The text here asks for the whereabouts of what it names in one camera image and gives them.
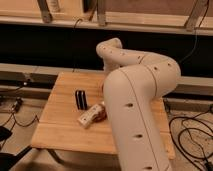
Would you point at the black striped eraser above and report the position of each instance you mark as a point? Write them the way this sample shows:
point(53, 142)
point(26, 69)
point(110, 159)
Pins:
point(81, 101)

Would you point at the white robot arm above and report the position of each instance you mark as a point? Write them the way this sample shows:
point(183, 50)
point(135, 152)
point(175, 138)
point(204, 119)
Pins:
point(134, 79)

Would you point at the red round object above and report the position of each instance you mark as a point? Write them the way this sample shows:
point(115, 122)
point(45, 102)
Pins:
point(102, 114)

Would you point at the white rectangular block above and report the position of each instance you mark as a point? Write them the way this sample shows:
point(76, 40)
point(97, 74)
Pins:
point(88, 116)

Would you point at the wooden table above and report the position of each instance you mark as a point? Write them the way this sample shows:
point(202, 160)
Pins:
point(58, 128)

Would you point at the wooden shelf frame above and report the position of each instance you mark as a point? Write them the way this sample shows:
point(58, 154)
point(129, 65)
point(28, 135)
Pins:
point(160, 16)

